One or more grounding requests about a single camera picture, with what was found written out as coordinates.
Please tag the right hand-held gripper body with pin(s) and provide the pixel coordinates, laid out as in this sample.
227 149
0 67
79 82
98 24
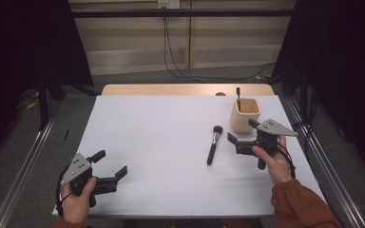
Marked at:
267 139

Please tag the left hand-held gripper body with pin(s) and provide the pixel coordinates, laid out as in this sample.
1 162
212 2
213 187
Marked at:
82 177

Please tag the beige wooden brush holder cup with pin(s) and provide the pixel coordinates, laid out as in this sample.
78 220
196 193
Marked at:
242 123

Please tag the large black makeup brush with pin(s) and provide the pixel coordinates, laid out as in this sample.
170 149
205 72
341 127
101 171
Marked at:
214 145

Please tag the thin black square-head brush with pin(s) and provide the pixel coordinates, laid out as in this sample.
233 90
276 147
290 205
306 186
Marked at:
238 92

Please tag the person's left hand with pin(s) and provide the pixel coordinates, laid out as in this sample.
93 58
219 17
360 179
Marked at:
74 205

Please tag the person's right hand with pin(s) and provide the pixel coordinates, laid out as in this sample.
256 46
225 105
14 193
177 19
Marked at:
277 167

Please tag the small black floor item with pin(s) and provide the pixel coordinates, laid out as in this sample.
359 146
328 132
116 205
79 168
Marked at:
66 135

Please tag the dark round table grommet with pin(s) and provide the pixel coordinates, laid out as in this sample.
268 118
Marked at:
220 94

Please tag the white table mat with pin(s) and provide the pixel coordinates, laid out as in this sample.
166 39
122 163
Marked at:
158 133

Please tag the black metal stand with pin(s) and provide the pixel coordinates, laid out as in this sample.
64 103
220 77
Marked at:
43 104
303 95

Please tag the light wooden table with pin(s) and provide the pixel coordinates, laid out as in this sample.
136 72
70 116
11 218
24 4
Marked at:
171 89

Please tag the dark curtain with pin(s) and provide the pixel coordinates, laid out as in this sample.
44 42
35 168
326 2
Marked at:
19 47
345 63

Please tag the metal floor rail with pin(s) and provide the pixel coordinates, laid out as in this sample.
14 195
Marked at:
339 193
22 171

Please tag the black horizontal frame bar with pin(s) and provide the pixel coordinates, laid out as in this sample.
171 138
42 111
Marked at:
171 13

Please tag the white wall outlet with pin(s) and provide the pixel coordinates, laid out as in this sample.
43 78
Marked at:
168 3

